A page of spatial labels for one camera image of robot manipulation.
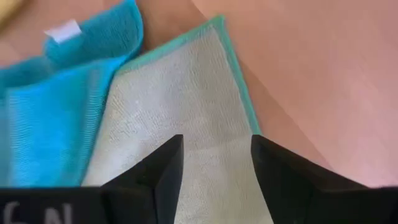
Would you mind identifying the teal microfiber towel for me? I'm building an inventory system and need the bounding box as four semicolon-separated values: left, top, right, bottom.
0;0;144;187

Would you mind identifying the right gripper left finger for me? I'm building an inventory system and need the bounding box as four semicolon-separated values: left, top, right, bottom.
101;134;184;224

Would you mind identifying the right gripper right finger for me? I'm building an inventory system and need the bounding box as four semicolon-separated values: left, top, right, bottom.
251;134;398;224

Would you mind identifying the pale green teal-hemmed towel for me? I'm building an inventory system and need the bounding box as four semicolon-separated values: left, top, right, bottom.
81;14;274;224

